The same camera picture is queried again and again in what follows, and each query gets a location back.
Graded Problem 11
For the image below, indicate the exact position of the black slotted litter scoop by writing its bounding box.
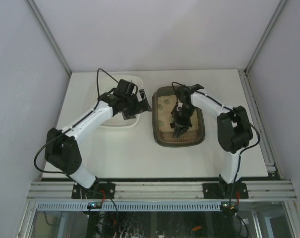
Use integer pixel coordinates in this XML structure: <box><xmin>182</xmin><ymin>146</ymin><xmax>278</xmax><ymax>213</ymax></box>
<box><xmin>170</xmin><ymin>101</ymin><xmax>183</xmax><ymax>128</ymax></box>

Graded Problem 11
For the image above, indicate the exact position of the brown translucent litter box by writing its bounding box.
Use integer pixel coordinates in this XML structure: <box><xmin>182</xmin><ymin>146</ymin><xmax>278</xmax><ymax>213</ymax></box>
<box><xmin>152</xmin><ymin>86</ymin><xmax>205</xmax><ymax>147</ymax></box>

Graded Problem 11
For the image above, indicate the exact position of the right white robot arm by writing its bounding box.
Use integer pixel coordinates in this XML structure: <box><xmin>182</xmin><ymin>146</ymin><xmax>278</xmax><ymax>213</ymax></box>
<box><xmin>171</xmin><ymin>84</ymin><xmax>253</xmax><ymax>194</ymax></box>

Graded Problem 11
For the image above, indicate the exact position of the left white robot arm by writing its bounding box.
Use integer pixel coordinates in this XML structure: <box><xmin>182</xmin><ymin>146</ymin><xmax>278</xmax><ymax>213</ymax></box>
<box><xmin>44</xmin><ymin>89</ymin><xmax>151</xmax><ymax>189</ymax></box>

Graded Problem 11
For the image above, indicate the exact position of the white plastic waste tray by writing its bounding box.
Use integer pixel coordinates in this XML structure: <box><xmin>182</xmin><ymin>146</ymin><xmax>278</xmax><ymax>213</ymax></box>
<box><xmin>98</xmin><ymin>73</ymin><xmax>143</xmax><ymax>128</ymax></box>

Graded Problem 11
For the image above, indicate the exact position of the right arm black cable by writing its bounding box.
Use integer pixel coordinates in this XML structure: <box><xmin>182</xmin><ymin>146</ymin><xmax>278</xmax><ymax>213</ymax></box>
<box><xmin>171</xmin><ymin>81</ymin><xmax>261</xmax><ymax>199</ymax></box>

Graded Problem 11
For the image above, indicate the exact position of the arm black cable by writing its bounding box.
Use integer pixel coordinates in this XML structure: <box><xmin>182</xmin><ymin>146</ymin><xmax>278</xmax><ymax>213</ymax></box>
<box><xmin>171</xmin><ymin>81</ymin><xmax>261</xmax><ymax>199</ymax></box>
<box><xmin>34</xmin><ymin>68</ymin><xmax>120</xmax><ymax>174</ymax></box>

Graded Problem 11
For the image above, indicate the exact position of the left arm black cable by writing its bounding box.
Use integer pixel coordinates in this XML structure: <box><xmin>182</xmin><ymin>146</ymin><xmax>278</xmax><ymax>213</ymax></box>
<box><xmin>34</xmin><ymin>68</ymin><xmax>120</xmax><ymax>174</ymax></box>

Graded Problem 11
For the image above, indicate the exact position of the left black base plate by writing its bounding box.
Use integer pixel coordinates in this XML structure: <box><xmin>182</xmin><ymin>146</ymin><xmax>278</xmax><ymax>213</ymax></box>
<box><xmin>71</xmin><ymin>182</ymin><xmax>116</xmax><ymax>199</ymax></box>

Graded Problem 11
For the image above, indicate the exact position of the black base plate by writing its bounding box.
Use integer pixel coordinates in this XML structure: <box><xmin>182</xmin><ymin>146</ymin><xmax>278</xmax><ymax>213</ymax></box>
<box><xmin>71</xmin><ymin>182</ymin><xmax>116</xmax><ymax>199</ymax></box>
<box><xmin>202</xmin><ymin>182</ymin><xmax>249</xmax><ymax>199</ymax></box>

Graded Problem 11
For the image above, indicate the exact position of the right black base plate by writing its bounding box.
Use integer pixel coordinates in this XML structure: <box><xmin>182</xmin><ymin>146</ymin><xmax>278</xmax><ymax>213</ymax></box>
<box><xmin>202</xmin><ymin>182</ymin><xmax>249</xmax><ymax>199</ymax></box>

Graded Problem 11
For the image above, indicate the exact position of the aluminium mounting rail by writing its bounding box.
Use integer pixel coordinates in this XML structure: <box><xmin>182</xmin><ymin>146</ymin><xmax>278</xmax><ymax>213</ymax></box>
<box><xmin>27</xmin><ymin>180</ymin><xmax>297</xmax><ymax>201</ymax></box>

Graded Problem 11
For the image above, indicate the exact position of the grey slotted cable duct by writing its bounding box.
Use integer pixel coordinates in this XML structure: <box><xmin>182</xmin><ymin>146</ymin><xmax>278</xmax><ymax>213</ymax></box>
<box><xmin>37</xmin><ymin>201</ymin><xmax>222</xmax><ymax>212</ymax></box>

